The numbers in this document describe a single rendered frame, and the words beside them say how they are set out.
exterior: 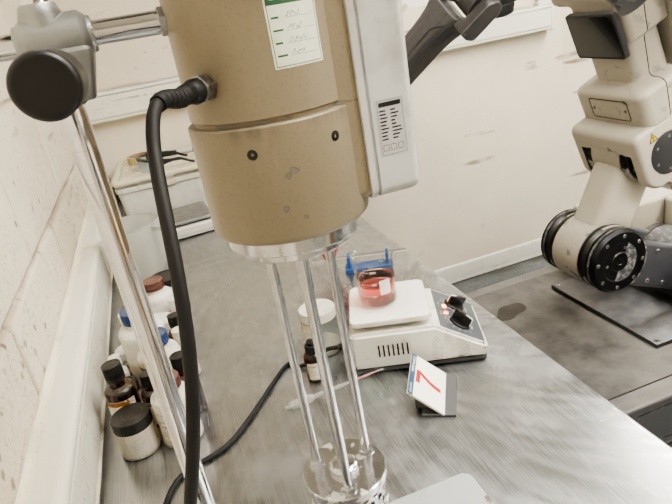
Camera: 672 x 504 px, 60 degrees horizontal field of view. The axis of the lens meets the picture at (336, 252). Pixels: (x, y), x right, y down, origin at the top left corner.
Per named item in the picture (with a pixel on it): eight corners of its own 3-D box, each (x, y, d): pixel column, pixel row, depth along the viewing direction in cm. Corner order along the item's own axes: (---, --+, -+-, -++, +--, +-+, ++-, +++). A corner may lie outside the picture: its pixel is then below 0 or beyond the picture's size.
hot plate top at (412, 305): (422, 282, 94) (421, 277, 94) (432, 319, 83) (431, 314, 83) (349, 292, 95) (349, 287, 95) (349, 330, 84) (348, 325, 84)
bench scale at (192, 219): (245, 223, 163) (241, 207, 161) (153, 249, 155) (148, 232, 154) (231, 207, 180) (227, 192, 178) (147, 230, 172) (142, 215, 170)
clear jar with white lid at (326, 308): (330, 335, 99) (322, 294, 96) (349, 348, 95) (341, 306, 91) (300, 350, 97) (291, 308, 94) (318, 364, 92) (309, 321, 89)
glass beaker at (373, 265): (405, 293, 91) (398, 244, 88) (392, 314, 86) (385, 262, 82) (363, 291, 94) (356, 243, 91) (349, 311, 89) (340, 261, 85)
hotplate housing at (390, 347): (472, 316, 97) (469, 274, 94) (489, 361, 85) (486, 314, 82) (342, 333, 99) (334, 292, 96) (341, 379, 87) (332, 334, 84)
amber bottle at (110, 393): (124, 417, 87) (101, 356, 83) (152, 414, 87) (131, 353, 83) (113, 438, 83) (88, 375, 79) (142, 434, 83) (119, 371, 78)
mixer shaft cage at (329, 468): (372, 457, 52) (325, 193, 42) (404, 511, 46) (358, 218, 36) (300, 484, 50) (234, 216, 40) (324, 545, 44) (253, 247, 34)
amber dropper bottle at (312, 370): (304, 377, 89) (296, 338, 87) (321, 369, 90) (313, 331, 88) (313, 386, 87) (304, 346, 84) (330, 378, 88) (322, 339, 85)
